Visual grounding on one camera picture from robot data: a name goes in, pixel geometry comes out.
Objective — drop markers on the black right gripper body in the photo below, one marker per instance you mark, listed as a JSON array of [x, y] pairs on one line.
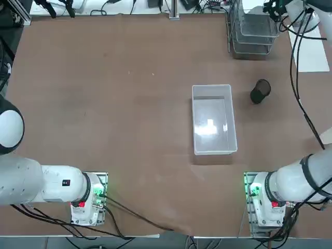
[[280, 5]]

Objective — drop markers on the white A4 paper sheet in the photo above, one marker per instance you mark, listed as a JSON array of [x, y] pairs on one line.
[[255, 11]]

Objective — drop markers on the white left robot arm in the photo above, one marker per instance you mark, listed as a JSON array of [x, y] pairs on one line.
[[57, 184]]

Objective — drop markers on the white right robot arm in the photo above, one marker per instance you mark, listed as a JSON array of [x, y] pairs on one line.
[[290, 181]]

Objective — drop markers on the metal mesh file organizer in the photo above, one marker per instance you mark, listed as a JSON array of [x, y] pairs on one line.
[[256, 26]]

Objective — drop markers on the flat white board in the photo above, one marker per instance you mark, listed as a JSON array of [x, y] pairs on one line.
[[315, 57]]

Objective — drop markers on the black mesh pen cup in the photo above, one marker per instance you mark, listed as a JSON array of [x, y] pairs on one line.
[[259, 97]]

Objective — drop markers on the translucent plastic bin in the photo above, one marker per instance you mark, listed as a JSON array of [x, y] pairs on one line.
[[211, 89]]

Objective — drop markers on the black tripod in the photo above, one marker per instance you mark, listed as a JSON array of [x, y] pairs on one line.
[[52, 10]]

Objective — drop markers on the camera mount post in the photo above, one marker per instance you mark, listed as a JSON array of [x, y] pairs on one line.
[[173, 11]]

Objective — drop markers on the aluminium frame rail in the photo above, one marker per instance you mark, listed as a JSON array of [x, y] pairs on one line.
[[23, 18]]

